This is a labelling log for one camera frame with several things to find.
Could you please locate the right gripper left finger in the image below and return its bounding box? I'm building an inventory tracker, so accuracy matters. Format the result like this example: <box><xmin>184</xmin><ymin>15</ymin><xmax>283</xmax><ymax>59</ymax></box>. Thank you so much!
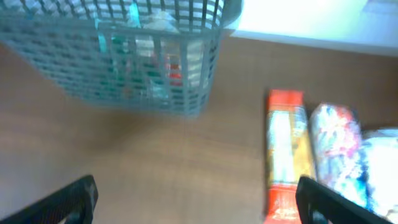
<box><xmin>1</xmin><ymin>175</ymin><xmax>98</xmax><ymax>224</ymax></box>

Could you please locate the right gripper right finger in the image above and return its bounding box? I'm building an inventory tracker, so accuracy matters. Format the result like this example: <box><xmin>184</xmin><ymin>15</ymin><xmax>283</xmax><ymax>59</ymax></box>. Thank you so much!
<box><xmin>295</xmin><ymin>175</ymin><xmax>398</xmax><ymax>224</ymax></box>

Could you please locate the orange cracker package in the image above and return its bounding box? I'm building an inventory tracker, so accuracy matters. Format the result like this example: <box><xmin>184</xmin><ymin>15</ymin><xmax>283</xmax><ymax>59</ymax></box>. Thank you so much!
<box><xmin>264</xmin><ymin>90</ymin><xmax>316</xmax><ymax>224</ymax></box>

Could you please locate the white brown snack bag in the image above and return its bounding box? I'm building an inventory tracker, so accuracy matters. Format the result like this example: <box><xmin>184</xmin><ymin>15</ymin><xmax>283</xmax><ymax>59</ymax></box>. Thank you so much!
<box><xmin>363</xmin><ymin>128</ymin><xmax>397</xmax><ymax>223</ymax></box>

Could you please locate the green snack bag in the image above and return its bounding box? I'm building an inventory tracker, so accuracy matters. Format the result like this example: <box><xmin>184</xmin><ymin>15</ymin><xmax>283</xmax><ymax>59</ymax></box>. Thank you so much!
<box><xmin>97</xmin><ymin>34</ymin><xmax>182</xmax><ymax>103</ymax></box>

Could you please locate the beige paper pouch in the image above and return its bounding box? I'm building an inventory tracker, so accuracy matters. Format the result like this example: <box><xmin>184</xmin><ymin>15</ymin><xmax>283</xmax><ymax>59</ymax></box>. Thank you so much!
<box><xmin>142</xmin><ymin>11</ymin><xmax>205</xmax><ymax>88</ymax></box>

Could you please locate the teal small snack packet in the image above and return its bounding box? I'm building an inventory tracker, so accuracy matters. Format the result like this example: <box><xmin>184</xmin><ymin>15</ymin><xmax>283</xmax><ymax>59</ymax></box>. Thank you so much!
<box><xmin>93</xmin><ymin>0</ymin><xmax>142</xmax><ymax>53</ymax></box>

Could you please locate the grey plastic basket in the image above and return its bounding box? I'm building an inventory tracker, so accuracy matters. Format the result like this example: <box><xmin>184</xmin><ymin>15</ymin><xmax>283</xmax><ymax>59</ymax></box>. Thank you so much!
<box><xmin>1</xmin><ymin>0</ymin><xmax>243</xmax><ymax>116</ymax></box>

